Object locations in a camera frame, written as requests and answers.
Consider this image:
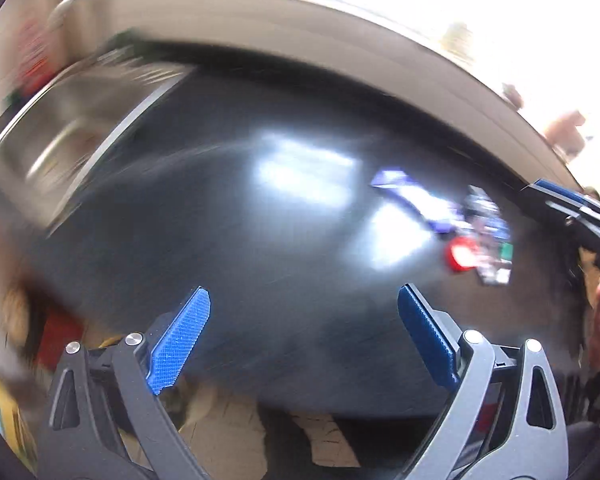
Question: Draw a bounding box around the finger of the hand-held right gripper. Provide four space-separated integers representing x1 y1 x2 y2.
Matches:
532 178 600 226
519 186 600 250

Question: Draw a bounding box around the stainless steel sink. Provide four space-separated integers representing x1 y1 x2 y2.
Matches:
0 57 198 231

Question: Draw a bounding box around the yellow box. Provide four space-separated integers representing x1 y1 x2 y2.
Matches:
0 360 37 468

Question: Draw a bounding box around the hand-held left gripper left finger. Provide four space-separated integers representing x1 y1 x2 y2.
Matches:
37 286 212 480

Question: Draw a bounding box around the red patterned bottle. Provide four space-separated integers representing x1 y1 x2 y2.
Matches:
15 17 61 98

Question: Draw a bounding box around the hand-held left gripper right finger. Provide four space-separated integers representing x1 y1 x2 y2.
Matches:
397 283 568 480

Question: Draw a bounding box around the wooden utensil holder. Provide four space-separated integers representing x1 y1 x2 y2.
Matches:
544 109 587 162

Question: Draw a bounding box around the crumpled blue wrapper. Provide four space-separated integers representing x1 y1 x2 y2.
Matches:
477 258 512 287

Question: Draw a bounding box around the pink and blue stick wrapper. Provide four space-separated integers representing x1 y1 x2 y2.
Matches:
462 185 512 242

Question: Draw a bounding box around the blue and white tube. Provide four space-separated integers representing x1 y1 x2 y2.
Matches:
369 169 462 234

